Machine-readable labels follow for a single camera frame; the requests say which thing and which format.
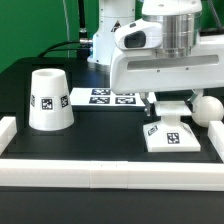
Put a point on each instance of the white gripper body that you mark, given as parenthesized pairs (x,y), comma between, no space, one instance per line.
(165,54)

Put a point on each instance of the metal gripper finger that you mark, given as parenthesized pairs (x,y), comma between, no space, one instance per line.
(144,99)
(196,95)

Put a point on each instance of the white left fence block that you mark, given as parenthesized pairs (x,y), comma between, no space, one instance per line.
(8,130)

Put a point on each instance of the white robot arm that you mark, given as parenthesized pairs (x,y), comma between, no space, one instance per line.
(118,13)

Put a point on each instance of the white lamp base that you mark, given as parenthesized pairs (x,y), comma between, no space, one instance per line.
(170,134)

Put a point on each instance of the white marker sheet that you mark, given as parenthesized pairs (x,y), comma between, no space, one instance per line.
(103,97)

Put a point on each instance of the white front fence wall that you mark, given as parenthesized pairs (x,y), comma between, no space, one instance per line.
(104,174)

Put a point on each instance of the white fence block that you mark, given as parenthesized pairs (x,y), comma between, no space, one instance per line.
(216,136)
(8,130)

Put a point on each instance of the white lamp shade cone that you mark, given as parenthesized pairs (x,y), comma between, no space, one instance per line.
(50,107)

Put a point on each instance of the black upright cable connector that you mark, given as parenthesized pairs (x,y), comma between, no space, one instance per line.
(83,51)

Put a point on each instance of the white lamp bulb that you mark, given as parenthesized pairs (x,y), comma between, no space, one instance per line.
(207,109)

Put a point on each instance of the white right fence block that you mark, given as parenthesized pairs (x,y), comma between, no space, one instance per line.
(216,136)

